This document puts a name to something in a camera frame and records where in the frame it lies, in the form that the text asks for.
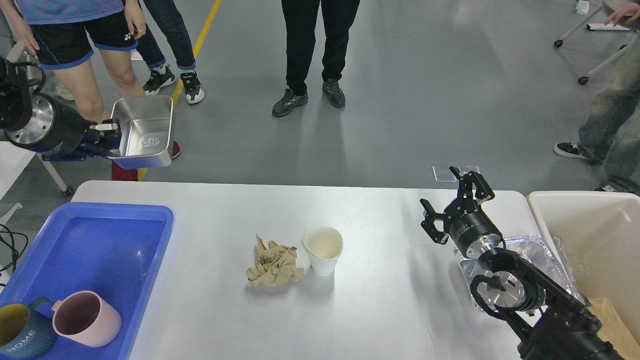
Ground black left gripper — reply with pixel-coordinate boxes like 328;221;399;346
5;94;122;162

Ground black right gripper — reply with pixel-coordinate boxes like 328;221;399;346
419;166;503;259

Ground stainless steel rectangular container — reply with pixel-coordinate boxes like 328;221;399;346
108;95;174;170

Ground pink mug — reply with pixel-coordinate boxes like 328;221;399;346
51;290;122;347

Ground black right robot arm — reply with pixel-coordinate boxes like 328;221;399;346
420;166;621;360

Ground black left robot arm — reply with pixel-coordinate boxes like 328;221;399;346
0;58;122;162

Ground clear floor plate left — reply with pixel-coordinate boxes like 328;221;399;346
432;165;458;183

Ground clear floor plate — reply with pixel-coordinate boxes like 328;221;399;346
459;165;480;173
432;165;458;183

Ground clear floor plate right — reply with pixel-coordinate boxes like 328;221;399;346
459;165;480;173

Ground white side table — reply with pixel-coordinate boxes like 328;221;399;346
0;141;74;198

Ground aluminium foil tray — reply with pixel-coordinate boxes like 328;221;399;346
452;235;578;312

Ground person in blue shirt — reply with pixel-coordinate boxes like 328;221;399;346
0;0;182;182

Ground blue plastic tray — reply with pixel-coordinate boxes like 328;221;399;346
1;202;174;360

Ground person in dark jeans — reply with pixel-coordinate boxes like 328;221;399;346
136;0;205;105

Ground beige plastic bin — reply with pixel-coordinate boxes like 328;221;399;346
527;191;640;340

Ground white paper cup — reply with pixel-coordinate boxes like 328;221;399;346
302;227;344;277

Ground person in grey jeans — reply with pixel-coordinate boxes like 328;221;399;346
553;2;640;195

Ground brown paper in bin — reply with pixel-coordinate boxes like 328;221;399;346
589;298;640;360

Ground crumpled brown paper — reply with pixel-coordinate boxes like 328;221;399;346
246;235;306;287

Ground blue HOME mug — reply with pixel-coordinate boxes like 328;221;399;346
0;296;58;360

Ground person in black trousers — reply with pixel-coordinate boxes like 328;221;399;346
272;0;361;118

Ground white rolling chair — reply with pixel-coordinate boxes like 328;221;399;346
553;0;639;87

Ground black cables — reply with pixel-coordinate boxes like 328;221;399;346
0;223;30;273

